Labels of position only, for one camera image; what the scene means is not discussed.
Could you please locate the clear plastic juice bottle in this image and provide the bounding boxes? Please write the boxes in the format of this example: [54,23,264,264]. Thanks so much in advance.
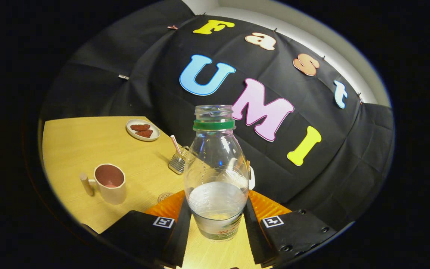
[183,105,250,241]

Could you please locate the black backdrop cloth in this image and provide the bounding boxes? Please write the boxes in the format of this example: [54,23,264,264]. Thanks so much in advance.
[40,0,395,230]

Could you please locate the white round plate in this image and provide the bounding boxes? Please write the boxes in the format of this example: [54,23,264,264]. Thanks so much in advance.
[126,119,161,142]

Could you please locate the beige cup with wooden handle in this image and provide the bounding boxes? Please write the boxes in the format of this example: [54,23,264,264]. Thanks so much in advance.
[80,164,127,205]

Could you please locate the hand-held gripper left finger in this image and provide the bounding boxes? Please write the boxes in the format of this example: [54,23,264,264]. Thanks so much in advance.
[99,190,192,268]

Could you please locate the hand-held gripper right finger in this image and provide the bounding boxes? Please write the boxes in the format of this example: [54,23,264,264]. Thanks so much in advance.
[243,190,338,266]

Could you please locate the white toaster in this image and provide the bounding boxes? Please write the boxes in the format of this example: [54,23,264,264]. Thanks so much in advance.
[248,161,256,190]

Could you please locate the wire mesh holder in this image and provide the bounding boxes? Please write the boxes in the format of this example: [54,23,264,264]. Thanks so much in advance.
[168,146,190,175]

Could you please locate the wooden table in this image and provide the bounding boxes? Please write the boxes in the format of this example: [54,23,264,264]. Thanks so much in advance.
[41,116,260,269]

